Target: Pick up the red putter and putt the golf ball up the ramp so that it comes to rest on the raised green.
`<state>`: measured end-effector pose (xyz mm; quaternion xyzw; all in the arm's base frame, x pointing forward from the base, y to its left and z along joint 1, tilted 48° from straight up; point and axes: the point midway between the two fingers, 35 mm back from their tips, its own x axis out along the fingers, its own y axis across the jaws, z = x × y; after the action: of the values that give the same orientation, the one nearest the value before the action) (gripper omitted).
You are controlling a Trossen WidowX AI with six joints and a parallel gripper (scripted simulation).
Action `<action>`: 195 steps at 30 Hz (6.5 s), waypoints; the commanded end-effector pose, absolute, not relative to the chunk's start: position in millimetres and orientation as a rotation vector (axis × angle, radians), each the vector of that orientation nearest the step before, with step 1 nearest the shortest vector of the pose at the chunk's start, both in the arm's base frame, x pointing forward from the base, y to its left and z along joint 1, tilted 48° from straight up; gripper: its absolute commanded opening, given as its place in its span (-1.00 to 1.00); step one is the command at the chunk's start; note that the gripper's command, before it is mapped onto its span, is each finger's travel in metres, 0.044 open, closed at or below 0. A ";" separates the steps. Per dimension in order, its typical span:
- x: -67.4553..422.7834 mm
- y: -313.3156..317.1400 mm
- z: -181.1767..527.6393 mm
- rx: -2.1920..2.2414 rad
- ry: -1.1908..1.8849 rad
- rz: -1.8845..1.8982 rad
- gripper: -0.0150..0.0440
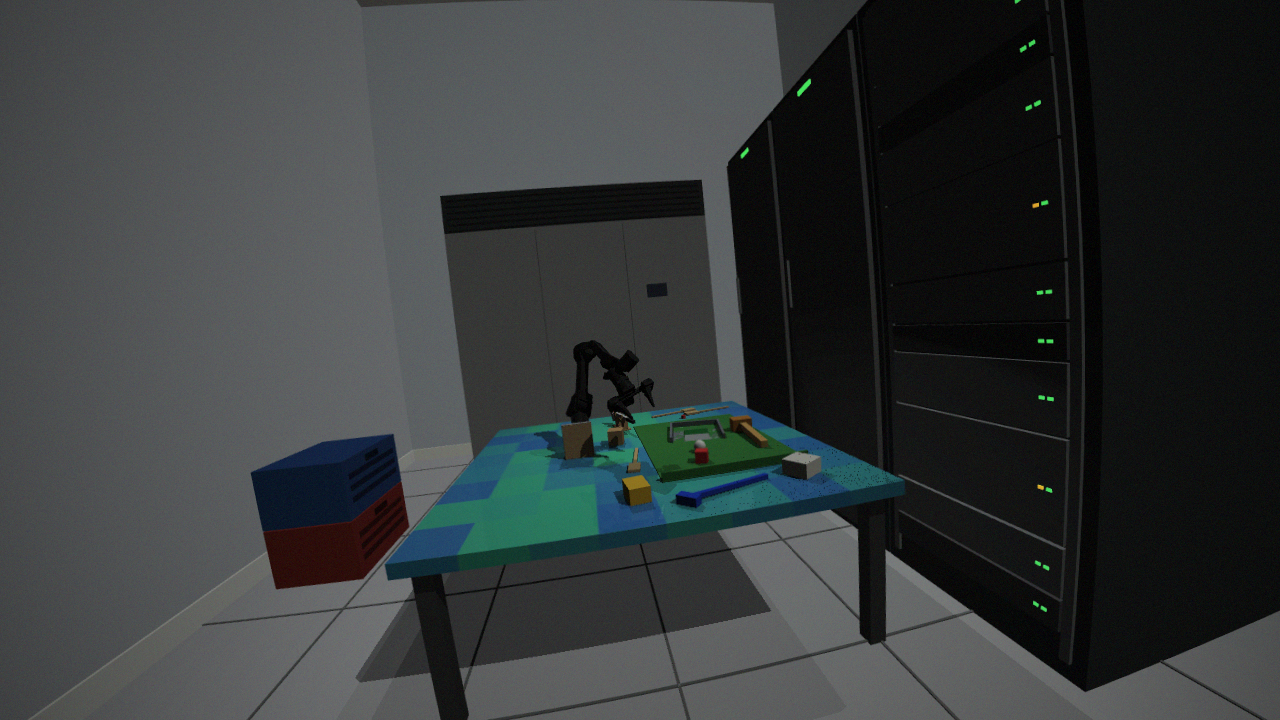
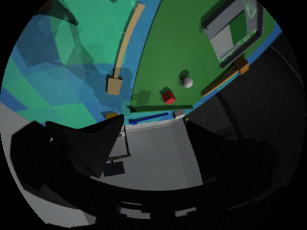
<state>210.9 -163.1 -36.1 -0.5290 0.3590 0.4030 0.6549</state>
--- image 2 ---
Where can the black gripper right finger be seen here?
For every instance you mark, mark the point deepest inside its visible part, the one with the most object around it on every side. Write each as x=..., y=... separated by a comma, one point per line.
x=212, y=151

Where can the red cube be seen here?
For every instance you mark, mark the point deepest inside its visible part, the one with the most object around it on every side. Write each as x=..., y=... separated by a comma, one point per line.
x=168, y=97

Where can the blue putter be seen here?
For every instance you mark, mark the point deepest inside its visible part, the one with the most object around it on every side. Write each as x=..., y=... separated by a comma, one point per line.
x=135, y=122

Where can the white golf ball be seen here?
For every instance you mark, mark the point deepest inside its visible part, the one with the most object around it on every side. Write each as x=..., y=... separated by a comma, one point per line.
x=187, y=82

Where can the dark green rectangular mat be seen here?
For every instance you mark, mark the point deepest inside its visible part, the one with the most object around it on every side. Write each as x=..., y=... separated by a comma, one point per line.
x=177, y=47

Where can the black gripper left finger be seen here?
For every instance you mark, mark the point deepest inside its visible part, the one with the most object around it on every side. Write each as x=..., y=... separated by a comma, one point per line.
x=91, y=144

